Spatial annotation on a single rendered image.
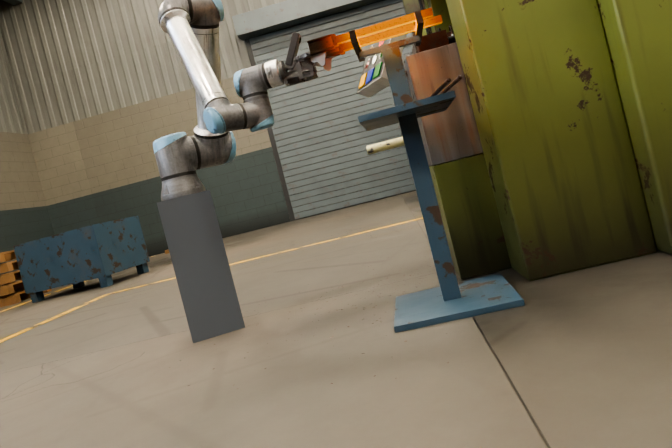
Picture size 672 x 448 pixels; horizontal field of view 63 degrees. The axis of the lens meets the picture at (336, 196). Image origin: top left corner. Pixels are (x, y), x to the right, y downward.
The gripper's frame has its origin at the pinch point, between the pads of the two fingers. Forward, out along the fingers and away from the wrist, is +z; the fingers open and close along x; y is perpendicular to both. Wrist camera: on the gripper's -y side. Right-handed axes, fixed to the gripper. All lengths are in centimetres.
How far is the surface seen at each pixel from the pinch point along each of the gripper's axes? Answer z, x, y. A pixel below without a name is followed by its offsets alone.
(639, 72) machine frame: 92, 0, 34
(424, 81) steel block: 28.0, -32.4, 14.2
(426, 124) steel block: 25, -32, 31
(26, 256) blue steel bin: -455, -388, 38
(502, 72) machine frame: 53, -8, 22
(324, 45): -1.6, 12.7, 0.9
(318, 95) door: -138, -844, -127
